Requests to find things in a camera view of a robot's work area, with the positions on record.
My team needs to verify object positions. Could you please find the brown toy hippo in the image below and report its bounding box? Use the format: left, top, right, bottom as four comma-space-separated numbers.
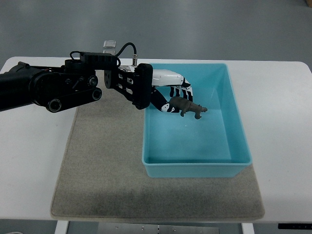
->
169, 97, 208, 119

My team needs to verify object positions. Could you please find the black label under table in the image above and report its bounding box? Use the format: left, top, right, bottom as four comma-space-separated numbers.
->
278, 223, 312, 230

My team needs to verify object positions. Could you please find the blue plastic box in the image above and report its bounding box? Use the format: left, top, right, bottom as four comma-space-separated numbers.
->
142, 63, 252, 178

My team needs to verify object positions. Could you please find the grey felt mat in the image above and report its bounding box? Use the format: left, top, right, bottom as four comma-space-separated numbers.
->
51, 90, 265, 222

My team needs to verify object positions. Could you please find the lower floor socket plate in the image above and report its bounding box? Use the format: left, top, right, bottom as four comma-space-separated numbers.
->
103, 49, 116, 56

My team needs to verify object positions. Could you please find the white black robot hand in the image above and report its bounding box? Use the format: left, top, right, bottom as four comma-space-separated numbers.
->
133, 62, 194, 114

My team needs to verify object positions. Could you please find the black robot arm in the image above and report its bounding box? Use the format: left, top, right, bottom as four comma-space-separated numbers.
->
0, 42, 137, 113

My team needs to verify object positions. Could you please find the metal table base plate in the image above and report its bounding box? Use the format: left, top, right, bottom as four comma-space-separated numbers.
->
97, 223, 220, 234

